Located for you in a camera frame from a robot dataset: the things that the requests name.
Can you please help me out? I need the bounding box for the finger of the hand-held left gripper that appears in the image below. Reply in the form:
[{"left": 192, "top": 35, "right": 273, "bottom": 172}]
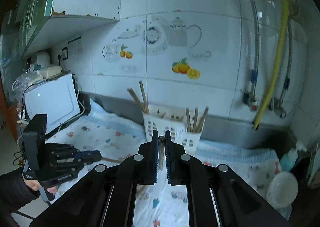
[
  {"left": 77, "top": 158, "right": 103, "bottom": 166},
  {"left": 74, "top": 150, "right": 102, "bottom": 160}
]

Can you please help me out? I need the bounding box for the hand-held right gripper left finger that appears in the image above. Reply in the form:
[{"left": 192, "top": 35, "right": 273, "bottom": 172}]
[{"left": 29, "top": 129, "right": 159, "bottom": 227}]

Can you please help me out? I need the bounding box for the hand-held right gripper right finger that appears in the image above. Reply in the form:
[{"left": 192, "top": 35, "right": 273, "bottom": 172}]
[{"left": 164, "top": 129, "right": 292, "bottom": 227}]

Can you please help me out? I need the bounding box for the light bamboo chopstick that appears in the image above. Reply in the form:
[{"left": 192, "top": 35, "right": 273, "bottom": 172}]
[
  {"left": 196, "top": 106, "right": 209, "bottom": 133},
  {"left": 101, "top": 157, "right": 123, "bottom": 164},
  {"left": 192, "top": 107, "right": 199, "bottom": 133},
  {"left": 185, "top": 108, "right": 192, "bottom": 133},
  {"left": 158, "top": 136, "right": 165, "bottom": 170}
]

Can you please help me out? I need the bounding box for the white plastic chopstick holder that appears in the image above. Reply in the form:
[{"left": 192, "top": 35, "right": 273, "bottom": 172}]
[{"left": 142, "top": 111, "right": 202, "bottom": 154}]

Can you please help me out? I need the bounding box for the dark wooden chopstick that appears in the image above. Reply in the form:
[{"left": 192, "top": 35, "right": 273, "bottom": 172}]
[
  {"left": 139, "top": 80, "right": 150, "bottom": 115},
  {"left": 127, "top": 88, "right": 147, "bottom": 115}
]

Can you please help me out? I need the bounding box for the person's left forearm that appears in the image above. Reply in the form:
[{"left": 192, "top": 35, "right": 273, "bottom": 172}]
[{"left": 0, "top": 167, "right": 42, "bottom": 215}]

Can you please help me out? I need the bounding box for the person's left hand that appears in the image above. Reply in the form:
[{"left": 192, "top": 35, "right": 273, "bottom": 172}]
[{"left": 24, "top": 178, "right": 60, "bottom": 194}]

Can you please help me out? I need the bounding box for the white printed cloth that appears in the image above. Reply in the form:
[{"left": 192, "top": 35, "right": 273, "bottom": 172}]
[{"left": 45, "top": 99, "right": 293, "bottom": 227}]

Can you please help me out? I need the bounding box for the white power strip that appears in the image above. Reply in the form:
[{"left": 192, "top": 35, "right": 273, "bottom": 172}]
[{"left": 17, "top": 109, "right": 28, "bottom": 128}]

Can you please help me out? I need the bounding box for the white microwave oven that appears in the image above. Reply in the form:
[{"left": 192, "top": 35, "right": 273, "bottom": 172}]
[{"left": 24, "top": 73, "right": 81, "bottom": 134}]

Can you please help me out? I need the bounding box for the clear plastic bag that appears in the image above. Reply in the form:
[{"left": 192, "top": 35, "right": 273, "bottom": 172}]
[{"left": 12, "top": 71, "right": 43, "bottom": 93}]

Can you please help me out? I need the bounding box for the beige appliance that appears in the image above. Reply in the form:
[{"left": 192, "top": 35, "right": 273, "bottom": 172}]
[{"left": 41, "top": 65, "right": 63, "bottom": 79}]

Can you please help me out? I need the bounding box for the metal water valve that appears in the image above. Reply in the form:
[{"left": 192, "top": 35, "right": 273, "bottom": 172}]
[
  {"left": 240, "top": 89, "right": 258, "bottom": 112},
  {"left": 269, "top": 96, "right": 287, "bottom": 119}
]

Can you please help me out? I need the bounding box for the white kettle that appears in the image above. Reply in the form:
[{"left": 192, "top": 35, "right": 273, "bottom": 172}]
[{"left": 36, "top": 51, "right": 52, "bottom": 72}]

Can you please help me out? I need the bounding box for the white bowl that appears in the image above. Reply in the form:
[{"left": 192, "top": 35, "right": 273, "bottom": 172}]
[{"left": 266, "top": 171, "right": 299, "bottom": 209}]

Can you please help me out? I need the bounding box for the teal soap dispenser bottle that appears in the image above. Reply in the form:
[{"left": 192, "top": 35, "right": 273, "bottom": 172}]
[{"left": 278, "top": 141, "right": 307, "bottom": 172}]

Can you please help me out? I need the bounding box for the white cable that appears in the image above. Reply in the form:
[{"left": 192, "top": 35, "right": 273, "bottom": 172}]
[{"left": 74, "top": 80, "right": 85, "bottom": 118}]

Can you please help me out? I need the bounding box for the black cable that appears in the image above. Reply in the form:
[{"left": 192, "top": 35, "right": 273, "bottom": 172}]
[{"left": 22, "top": 84, "right": 36, "bottom": 108}]

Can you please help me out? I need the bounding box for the white wall sticker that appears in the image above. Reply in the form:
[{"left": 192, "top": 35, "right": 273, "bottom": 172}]
[{"left": 68, "top": 36, "right": 83, "bottom": 56}]

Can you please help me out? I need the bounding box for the yellow hose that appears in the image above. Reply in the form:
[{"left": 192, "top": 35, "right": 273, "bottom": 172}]
[{"left": 252, "top": 0, "right": 288, "bottom": 130}]

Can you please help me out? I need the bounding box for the braided metal hose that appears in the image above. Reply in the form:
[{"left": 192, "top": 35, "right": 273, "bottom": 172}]
[
  {"left": 279, "top": 15, "right": 294, "bottom": 101},
  {"left": 229, "top": 0, "right": 260, "bottom": 92}
]

